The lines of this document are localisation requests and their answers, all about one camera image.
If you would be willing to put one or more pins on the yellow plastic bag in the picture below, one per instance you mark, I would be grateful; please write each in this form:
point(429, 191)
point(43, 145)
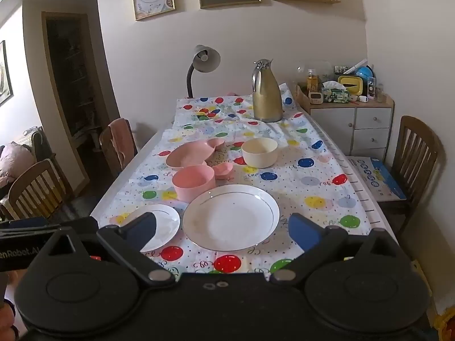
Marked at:
point(447, 326)

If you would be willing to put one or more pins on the small white plate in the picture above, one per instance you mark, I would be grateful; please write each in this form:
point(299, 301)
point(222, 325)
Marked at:
point(167, 220)

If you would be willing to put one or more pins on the yellow tissue box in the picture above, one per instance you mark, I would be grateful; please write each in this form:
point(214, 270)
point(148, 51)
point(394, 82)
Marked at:
point(350, 84)

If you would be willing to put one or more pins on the green tissue pack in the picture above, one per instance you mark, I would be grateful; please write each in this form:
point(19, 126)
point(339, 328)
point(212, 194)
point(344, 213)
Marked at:
point(336, 95)

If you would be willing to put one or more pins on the cream bowl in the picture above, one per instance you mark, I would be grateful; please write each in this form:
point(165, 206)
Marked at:
point(259, 156)

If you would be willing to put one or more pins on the small pink heart dish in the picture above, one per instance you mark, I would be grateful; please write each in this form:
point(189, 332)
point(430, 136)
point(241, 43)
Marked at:
point(224, 171)

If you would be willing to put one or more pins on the person's left hand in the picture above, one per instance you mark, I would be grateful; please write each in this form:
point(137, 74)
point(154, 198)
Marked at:
point(4, 316)

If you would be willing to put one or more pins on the pink cloth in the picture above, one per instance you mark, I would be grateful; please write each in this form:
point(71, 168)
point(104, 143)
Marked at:
point(122, 138)

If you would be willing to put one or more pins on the white paper roll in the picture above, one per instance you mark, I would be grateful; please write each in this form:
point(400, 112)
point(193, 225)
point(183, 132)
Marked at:
point(358, 66)

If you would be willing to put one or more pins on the cardboard box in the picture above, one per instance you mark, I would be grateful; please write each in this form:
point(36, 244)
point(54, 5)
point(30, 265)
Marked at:
point(302, 96)

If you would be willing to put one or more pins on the dark wooden shelf cabinet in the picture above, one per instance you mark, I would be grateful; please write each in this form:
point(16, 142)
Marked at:
point(74, 78)

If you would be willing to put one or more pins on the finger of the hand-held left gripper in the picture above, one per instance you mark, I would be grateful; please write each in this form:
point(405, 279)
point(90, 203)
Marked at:
point(42, 224)
point(21, 237)

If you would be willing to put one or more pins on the pink bowl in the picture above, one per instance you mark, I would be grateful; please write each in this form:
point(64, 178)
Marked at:
point(192, 184)

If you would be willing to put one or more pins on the dark framed wall picture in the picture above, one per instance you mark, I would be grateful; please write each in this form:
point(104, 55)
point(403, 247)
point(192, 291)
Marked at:
point(4, 74)

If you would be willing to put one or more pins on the amber bottle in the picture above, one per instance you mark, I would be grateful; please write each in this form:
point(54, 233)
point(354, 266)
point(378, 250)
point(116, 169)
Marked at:
point(312, 81)

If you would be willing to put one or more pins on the balloon print tablecloth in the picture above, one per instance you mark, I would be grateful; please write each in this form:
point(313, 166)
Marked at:
point(302, 184)

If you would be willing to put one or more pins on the white drawer cabinet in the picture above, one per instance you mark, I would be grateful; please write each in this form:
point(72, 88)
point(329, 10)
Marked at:
point(369, 120)

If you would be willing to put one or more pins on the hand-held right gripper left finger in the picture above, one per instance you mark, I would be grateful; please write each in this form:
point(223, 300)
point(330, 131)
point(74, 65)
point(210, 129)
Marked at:
point(140, 232)

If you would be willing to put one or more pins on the wooden slatted chair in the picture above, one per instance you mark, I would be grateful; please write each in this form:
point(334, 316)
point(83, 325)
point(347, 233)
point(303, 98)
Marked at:
point(416, 149)
point(106, 145)
point(35, 184)

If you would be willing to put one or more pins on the blue white flat box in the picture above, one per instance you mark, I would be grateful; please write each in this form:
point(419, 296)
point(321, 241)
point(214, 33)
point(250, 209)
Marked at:
point(376, 177)

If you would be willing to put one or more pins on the clear plastic box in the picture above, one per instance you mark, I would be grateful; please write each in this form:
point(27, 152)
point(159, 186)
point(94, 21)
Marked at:
point(371, 87)

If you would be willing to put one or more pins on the pink bear-shaped plate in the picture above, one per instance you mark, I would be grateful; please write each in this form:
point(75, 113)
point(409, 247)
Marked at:
point(188, 154)

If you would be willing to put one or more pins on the blue globe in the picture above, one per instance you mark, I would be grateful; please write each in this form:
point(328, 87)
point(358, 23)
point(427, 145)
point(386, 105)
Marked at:
point(364, 72)

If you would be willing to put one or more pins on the pink plush cushion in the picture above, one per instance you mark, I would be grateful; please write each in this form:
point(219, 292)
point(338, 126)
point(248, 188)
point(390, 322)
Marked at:
point(14, 158)

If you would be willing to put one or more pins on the gold thermos jug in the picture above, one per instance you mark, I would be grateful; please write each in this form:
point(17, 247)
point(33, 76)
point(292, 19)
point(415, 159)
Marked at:
point(266, 96)

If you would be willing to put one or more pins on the small white clock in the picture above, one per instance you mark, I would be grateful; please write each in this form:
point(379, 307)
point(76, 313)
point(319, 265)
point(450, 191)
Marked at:
point(315, 97)

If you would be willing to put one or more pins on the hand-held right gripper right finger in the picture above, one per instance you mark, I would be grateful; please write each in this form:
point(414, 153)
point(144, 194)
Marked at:
point(302, 232)

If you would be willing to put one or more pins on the grey desk lamp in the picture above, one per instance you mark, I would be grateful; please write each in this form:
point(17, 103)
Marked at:
point(206, 60)

